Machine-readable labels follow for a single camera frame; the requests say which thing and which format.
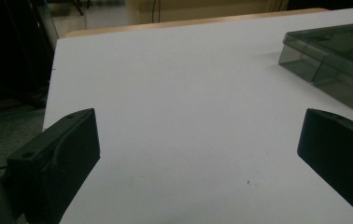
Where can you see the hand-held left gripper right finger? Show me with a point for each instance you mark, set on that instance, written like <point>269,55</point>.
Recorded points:
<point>339,155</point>

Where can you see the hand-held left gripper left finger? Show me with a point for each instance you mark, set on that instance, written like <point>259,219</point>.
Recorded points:
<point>53,165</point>

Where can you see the grey transparent organizer box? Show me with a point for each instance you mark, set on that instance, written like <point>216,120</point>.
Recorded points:
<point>336,62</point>

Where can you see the black stand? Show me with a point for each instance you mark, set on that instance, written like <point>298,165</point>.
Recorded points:
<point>12,62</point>

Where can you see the white table board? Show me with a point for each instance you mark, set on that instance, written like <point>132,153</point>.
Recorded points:
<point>180,109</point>

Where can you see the wooden table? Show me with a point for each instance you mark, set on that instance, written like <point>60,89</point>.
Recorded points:
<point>196,21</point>

